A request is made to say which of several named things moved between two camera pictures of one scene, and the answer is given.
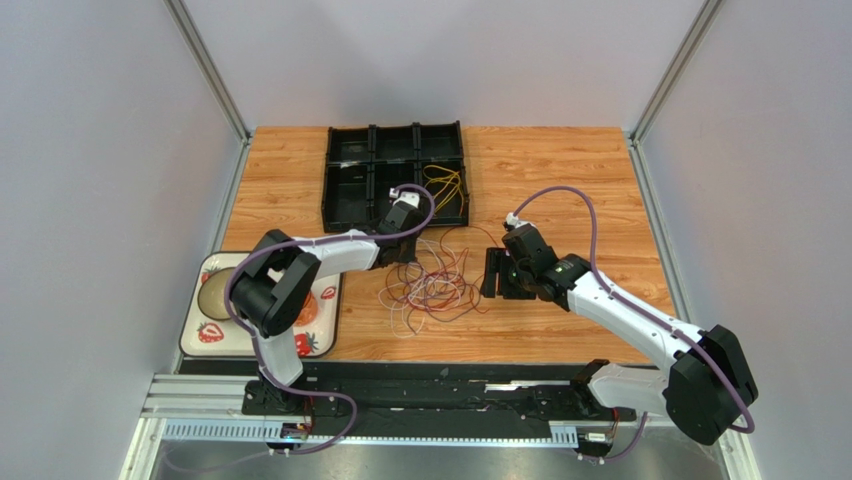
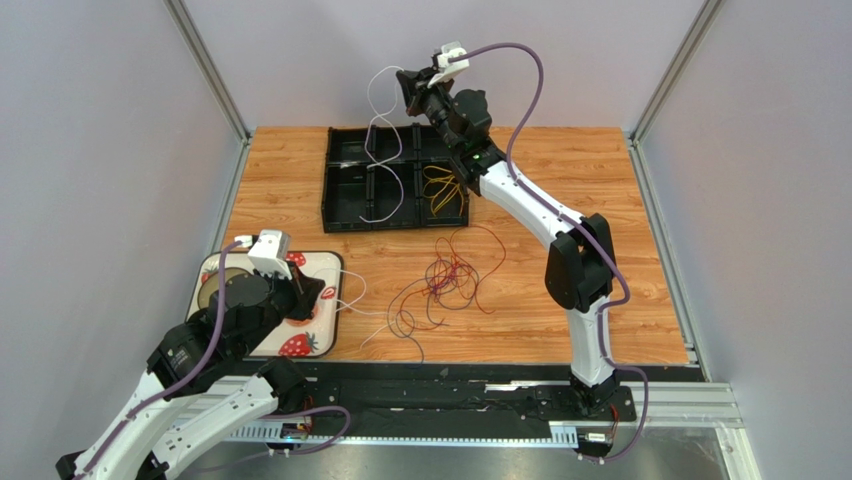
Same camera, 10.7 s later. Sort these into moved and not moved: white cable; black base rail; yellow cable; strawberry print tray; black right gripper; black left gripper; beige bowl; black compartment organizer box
Moved: white cable; black left gripper; black right gripper
Not moved: strawberry print tray; black base rail; yellow cable; black compartment organizer box; beige bowl
